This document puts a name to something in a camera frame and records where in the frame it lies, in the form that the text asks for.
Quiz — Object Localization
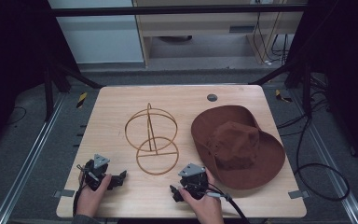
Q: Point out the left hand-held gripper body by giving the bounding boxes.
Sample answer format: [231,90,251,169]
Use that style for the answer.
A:
[83,153,111,191]

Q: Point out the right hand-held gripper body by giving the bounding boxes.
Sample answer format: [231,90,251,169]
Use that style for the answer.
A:
[177,162,210,201]

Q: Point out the brown brimmed hat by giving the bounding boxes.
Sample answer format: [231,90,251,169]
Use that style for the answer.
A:
[190,105,286,190]

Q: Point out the gold wire hat stand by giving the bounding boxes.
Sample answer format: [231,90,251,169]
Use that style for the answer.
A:
[124,102,180,176]

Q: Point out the person's left hand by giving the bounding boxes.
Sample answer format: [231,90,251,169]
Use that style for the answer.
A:
[75,174,113,217]

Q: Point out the person's right hand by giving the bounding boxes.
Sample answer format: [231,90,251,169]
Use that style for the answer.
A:
[178,168,225,224]

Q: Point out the yellow black striped tape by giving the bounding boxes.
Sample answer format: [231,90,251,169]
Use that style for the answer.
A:
[274,89,294,104]
[76,91,89,109]

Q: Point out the black metal stand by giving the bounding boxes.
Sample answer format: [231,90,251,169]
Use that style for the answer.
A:
[249,55,314,118]
[42,55,104,122]

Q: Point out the white cabinet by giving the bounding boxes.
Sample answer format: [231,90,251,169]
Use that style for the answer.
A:
[48,0,145,64]

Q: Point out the black curtain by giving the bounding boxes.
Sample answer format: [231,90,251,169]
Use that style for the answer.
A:
[0,0,80,157]
[284,0,358,175]

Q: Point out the light wooden desk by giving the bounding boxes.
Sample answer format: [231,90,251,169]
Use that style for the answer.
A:
[131,0,308,67]

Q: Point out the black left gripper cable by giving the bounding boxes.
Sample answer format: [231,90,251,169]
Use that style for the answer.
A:
[72,163,89,217]

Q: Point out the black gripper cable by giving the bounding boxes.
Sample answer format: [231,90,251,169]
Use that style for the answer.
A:
[187,182,252,224]
[72,163,89,217]

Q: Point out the grey table bracket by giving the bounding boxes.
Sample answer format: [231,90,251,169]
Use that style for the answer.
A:
[52,189,76,199]
[287,189,310,200]

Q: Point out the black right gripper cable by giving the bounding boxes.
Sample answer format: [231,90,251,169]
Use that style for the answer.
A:
[187,182,252,224]

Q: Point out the aluminium rail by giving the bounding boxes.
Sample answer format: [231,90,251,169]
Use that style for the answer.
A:
[0,92,67,224]
[290,89,358,224]

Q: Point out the thin black floor cable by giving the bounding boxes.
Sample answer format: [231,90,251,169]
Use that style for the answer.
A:
[7,105,28,126]

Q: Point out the black looped floor cable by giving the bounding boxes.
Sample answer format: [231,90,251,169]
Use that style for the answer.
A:
[276,113,351,203]

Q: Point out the cables under desk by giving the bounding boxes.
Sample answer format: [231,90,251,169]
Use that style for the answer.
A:
[252,0,291,66]

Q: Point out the black horizontal frame bar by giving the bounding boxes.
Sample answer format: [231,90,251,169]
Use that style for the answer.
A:
[49,4,308,18]

